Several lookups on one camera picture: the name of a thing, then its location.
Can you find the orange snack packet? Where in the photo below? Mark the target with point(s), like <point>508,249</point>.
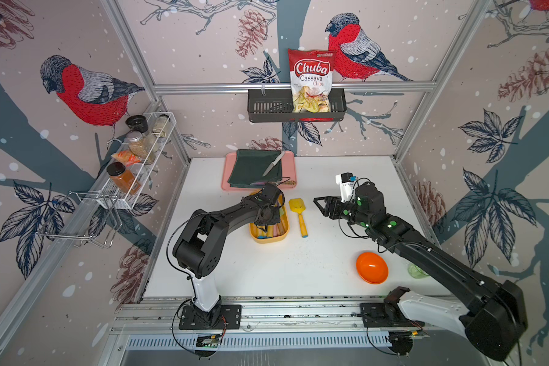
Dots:
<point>127,158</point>

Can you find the purple shovel pink handle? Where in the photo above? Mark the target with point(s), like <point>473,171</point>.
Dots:
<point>280,228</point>

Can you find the chrome wire holder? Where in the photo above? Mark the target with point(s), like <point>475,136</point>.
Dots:
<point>95,220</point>

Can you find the white wire spice rack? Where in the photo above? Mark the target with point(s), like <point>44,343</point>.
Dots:
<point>141,171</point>

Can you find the white handled knife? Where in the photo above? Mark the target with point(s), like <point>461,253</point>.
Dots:
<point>274,163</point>

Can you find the red cassava chips bag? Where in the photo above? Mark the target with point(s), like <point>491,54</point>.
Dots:
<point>311,79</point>

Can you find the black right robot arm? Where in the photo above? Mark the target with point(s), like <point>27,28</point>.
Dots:
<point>496,315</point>

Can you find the black lid spice jar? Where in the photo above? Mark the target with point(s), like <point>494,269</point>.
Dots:
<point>138,123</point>

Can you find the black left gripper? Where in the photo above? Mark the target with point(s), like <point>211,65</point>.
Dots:
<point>276,219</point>

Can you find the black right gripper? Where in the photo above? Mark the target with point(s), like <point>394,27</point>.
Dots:
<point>332,202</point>

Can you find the yellow storage box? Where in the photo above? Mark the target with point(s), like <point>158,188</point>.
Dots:
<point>262,235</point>

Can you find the dark green folded cloth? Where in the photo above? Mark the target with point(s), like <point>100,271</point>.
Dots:
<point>249,166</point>

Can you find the pink plastic tray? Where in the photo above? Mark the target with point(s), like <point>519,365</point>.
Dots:
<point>288,171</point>

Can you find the iridescent gold spoon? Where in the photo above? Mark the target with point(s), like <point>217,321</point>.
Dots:
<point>284,184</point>

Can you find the orange sauce jar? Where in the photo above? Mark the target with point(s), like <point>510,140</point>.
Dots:
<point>123,178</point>

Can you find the clear glass jar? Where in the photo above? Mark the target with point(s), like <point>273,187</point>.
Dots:
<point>161,127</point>

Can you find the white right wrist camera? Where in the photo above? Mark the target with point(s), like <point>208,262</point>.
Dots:
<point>346,182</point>

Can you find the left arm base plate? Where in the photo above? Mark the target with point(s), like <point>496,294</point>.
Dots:
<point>220,317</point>

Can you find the orange bowl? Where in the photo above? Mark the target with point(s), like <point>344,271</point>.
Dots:
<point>372,268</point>

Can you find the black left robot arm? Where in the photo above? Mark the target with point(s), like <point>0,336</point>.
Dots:
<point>203,236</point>

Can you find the silver lid spice jar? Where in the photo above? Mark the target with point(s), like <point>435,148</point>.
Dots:
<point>142,147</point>

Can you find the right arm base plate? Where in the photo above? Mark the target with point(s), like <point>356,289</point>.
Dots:
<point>381,315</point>

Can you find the green transparent cup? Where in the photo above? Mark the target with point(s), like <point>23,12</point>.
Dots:
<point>416,272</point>

